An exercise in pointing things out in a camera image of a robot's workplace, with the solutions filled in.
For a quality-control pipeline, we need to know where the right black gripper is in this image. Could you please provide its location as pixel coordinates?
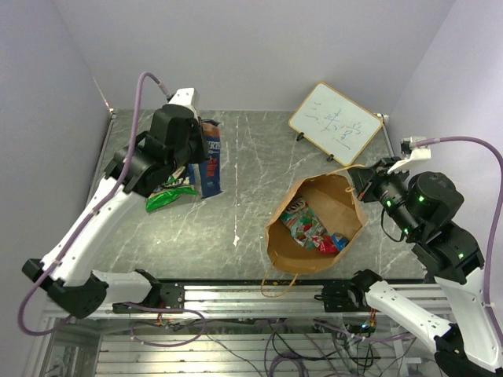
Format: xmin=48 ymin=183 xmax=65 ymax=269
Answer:
xmin=347 ymin=156 xmax=421 ymax=238

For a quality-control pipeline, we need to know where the small whiteboard wooden frame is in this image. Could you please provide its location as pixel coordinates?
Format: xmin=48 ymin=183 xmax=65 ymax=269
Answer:
xmin=288 ymin=82 xmax=384 ymax=167

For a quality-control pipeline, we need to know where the red pink snack packet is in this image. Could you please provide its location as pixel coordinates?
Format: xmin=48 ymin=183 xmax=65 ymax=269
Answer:
xmin=311 ymin=234 xmax=339 ymax=254

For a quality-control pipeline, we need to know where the blue M&M's candy packet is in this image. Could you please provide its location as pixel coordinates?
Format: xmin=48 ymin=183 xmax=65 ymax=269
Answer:
xmin=331 ymin=233 xmax=349 ymax=252

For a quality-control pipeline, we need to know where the blue Burts chips bag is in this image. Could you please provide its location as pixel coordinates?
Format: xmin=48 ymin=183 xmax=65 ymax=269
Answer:
xmin=199 ymin=119 xmax=222 ymax=198

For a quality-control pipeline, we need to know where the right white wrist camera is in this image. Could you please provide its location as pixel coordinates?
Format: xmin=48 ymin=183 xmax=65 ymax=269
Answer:
xmin=387 ymin=136 xmax=431 ymax=174

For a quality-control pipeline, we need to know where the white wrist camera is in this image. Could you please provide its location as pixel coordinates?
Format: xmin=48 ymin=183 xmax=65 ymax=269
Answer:
xmin=387 ymin=136 xmax=431 ymax=174
xmin=168 ymin=88 xmax=199 ymax=118

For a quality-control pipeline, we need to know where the aluminium frame rail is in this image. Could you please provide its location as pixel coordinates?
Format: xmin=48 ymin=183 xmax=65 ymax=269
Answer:
xmin=72 ymin=280 xmax=451 ymax=319

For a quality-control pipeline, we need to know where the brown paper bag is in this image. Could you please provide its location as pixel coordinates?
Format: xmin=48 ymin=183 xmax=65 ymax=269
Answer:
xmin=260 ymin=167 xmax=368 ymax=298

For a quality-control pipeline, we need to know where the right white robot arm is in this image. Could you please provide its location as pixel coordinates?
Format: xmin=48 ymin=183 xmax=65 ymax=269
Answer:
xmin=346 ymin=166 xmax=502 ymax=376

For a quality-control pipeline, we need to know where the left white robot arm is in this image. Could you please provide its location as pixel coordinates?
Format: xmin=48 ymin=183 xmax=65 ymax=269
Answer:
xmin=22 ymin=103 xmax=207 ymax=319

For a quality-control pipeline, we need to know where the Fox's mint blossom candy bag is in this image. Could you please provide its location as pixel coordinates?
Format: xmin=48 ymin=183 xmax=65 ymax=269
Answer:
xmin=280 ymin=196 xmax=326 ymax=249

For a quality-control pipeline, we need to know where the green Chuba chips bag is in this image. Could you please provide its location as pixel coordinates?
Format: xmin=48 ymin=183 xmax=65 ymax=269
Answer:
xmin=145 ymin=185 xmax=197 ymax=213

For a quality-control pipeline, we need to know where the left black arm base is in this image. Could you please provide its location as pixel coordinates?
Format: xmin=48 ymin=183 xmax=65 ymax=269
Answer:
xmin=112 ymin=283 xmax=185 ymax=314

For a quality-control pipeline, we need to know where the blue Kettle vinegar chips bag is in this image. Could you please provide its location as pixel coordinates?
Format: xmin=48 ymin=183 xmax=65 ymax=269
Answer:
xmin=154 ymin=165 xmax=196 ymax=194

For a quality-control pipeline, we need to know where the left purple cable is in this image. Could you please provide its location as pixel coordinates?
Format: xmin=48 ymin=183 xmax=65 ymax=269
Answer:
xmin=17 ymin=71 xmax=174 ymax=337

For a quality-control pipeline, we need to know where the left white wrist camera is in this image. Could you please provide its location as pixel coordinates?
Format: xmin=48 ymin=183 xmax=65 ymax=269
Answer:
xmin=168 ymin=88 xmax=199 ymax=118

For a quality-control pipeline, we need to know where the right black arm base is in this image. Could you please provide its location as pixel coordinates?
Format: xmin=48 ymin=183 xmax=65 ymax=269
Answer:
xmin=314 ymin=269 xmax=383 ymax=313

